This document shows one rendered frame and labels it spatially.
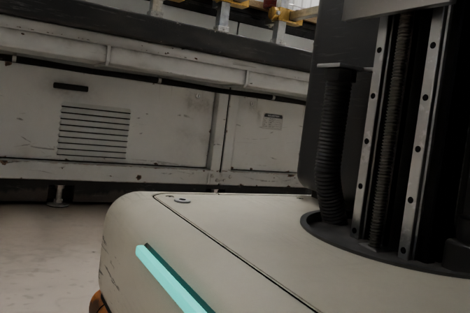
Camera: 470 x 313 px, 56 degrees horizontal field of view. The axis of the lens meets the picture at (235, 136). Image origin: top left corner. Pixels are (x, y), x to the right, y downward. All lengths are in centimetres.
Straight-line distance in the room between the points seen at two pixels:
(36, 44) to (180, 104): 63
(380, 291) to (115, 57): 125
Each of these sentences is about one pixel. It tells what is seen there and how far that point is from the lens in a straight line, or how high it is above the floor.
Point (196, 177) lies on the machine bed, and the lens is 185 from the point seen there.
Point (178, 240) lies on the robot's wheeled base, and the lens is 49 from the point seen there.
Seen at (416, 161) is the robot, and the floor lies 39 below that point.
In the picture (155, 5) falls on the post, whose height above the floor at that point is 74.
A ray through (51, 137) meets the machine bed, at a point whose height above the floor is 25.
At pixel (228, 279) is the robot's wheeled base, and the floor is 28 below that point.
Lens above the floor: 42
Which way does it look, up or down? 3 degrees down
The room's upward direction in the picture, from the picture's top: 7 degrees clockwise
